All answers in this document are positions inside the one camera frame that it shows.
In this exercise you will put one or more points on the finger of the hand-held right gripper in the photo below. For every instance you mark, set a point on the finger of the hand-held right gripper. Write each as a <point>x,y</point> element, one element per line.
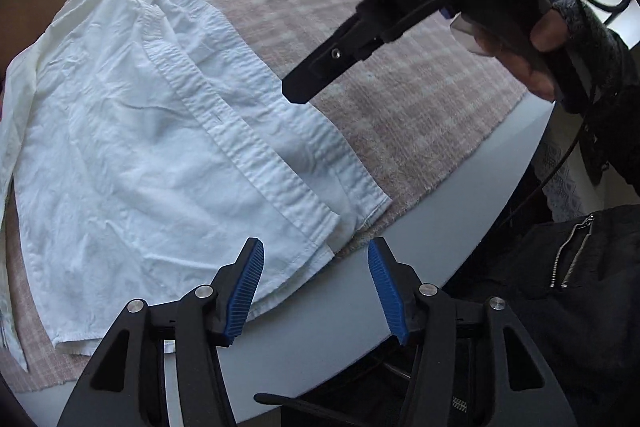
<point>320,67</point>

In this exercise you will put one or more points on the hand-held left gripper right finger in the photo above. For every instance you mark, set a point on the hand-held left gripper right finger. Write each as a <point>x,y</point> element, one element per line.
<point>387,292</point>

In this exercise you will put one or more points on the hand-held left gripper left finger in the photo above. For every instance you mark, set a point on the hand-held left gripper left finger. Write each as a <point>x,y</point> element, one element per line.
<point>245,292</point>

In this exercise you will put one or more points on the white shirt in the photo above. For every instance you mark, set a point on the white shirt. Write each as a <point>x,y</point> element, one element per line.
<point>150,132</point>

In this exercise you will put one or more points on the person's right hand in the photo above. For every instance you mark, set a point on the person's right hand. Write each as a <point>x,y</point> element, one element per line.
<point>545,32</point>

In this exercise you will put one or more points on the pink plaid blanket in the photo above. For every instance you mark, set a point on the pink plaid blanket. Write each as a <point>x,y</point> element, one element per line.
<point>400,82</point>

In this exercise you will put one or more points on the person's black jacket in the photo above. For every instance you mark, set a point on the person's black jacket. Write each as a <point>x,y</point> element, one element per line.
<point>575,307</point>

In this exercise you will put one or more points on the white lace cloth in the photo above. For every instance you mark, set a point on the white lace cloth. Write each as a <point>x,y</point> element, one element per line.
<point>565,192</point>

